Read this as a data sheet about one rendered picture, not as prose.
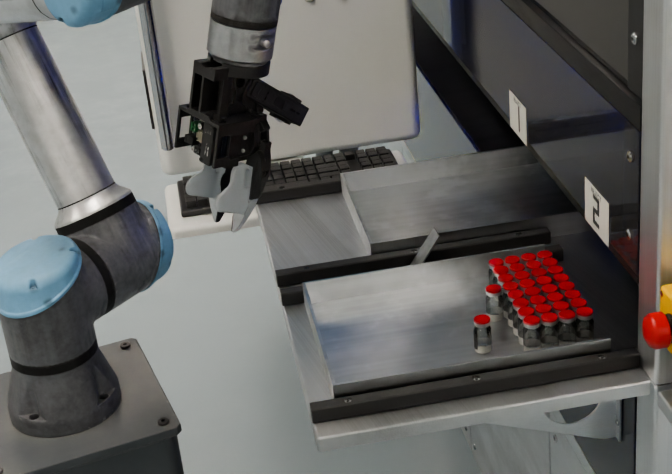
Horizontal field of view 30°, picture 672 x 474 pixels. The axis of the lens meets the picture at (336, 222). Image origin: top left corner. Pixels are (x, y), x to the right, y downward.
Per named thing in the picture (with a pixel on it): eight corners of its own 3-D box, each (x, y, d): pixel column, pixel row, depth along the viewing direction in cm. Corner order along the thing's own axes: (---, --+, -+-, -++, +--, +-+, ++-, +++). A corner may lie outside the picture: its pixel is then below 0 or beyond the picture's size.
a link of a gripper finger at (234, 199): (203, 238, 147) (206, 163, 144) (240, 229, 151) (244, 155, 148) (220, 246, 145) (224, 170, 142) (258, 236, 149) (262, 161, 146)
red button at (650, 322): (670, 333, 139) (671, 302, 138) (685, 351, 136) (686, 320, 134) (637, 338, 139) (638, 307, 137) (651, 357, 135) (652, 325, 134)
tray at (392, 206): (544, 161, 207) (544, 142, 205) (599, 229, 184) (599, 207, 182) (342, 192, 203) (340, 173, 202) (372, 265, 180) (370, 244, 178)
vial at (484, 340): (489, 344, 158) (488, 314, 156) (494, 353, 156) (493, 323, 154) (472, 346, 158) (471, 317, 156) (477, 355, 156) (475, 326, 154)
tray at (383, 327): (544, 265, 175) (543, 243, 174) (610, 363, 152) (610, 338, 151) (304, 304, 172) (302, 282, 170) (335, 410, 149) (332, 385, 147)
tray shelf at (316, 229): (535, 161, 212) (535, 150, 211) (713, 383, 150) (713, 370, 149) (254, 203, 207) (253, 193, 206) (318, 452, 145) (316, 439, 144)
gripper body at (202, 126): (171, 151, 145) (182, 51, 140) (227, 141, 151) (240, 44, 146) (214, 175, 140) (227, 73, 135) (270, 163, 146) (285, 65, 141)
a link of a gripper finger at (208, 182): (171, 217, 150) (185, 148, 146) (209, 208, 154) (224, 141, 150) (188, 229, 148) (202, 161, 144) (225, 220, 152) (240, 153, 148)
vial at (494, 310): (500, 313, 165) (499, 282, 163) (505, 321, 163) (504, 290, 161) (484, 315, 164) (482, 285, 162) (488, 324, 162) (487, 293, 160)
